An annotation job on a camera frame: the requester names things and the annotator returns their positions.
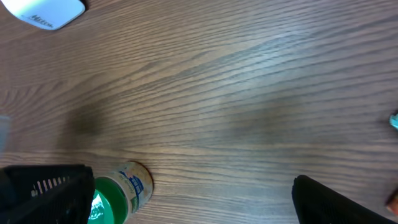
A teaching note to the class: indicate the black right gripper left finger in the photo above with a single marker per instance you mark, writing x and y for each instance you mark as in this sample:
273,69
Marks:
54,194

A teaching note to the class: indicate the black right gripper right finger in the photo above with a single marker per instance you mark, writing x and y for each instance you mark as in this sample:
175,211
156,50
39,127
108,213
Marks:
317,204

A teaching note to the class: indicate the green capped bottle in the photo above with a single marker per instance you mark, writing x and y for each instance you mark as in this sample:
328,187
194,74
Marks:
120,193

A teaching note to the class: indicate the orange snack packet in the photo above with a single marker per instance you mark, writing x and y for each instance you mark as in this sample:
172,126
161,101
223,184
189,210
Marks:
392,203

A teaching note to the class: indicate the teal snack packet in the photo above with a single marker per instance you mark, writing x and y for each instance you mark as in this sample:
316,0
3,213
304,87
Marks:
393,120

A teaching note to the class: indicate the white barcode scanner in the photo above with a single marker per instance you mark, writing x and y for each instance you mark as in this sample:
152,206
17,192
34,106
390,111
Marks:
45,14

